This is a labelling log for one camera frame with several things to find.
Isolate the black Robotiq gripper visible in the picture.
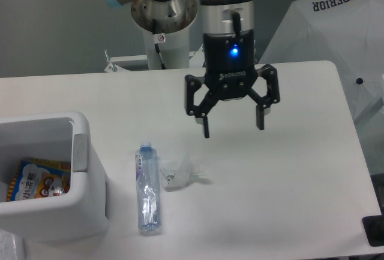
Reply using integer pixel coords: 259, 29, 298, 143
184, 29, 280, 138

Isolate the clear plastic wrapper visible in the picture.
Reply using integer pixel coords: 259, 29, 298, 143
158, 153, 212, 191

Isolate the clear plastic water bottle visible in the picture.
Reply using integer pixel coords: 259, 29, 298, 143
135, 141, 161, 235

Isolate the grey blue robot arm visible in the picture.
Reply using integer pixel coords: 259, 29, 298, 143
107, 0, 280, 136

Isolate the white plastic trash can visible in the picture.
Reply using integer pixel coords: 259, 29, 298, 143
1, 112, 109, 241

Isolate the white Superior umbrella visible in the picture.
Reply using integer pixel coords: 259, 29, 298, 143
260, 0, 383, 118

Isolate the black device at table edge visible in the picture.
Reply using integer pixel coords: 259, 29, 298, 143
362, 215, 383, 247

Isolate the colourful snack packet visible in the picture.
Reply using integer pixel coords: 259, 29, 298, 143
7, 158, 71, 202

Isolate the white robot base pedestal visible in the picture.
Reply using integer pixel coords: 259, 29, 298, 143
142, 28, 190, 70

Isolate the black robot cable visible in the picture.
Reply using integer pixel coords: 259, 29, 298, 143
151, 19, 167, 70

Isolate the white metal mounting bracket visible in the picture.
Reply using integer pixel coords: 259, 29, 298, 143
104, 49, 148, 73

